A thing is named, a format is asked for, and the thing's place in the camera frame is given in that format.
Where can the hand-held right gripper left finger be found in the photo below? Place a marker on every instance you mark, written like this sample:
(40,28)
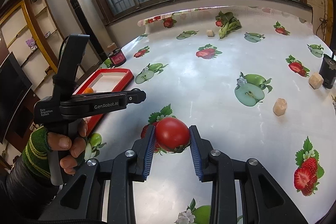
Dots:
(149,150)

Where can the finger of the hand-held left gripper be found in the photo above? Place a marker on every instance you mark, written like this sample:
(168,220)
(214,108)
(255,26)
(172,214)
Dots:
(136,97)
(110,93)

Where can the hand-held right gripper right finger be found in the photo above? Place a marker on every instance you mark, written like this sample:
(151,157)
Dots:
(194,153)

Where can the orange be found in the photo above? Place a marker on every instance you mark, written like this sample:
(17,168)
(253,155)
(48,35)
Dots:
(88,90)

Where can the red rimmed white tray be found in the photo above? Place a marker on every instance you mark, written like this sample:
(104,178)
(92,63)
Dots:
(115,71)

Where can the red tomato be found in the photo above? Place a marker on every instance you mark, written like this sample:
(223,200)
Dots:
(172,134)

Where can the person's left forearm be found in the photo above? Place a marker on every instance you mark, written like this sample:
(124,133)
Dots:
(21,190)

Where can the person's left hand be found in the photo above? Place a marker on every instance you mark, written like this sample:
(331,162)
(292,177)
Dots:
(61,142)

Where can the red round jar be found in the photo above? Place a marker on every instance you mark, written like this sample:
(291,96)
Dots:
(117,57)

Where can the purple plush toy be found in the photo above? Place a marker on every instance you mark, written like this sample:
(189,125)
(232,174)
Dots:
(31,43)

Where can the tower air conditioner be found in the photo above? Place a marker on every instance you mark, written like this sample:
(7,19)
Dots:
(85,22)

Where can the yellow framed wooden shelf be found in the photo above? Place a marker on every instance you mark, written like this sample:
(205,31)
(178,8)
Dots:
(29,22)

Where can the black television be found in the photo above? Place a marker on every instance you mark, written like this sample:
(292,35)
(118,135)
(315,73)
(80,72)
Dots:
(13,98)

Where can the fruit print tablecloth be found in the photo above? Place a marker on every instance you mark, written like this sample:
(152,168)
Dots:
(210,82)

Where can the green leafy vegetable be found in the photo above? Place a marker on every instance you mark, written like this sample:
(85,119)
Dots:
(227,25)

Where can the black cylindrical container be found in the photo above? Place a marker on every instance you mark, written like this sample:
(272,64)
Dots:
(328,73)

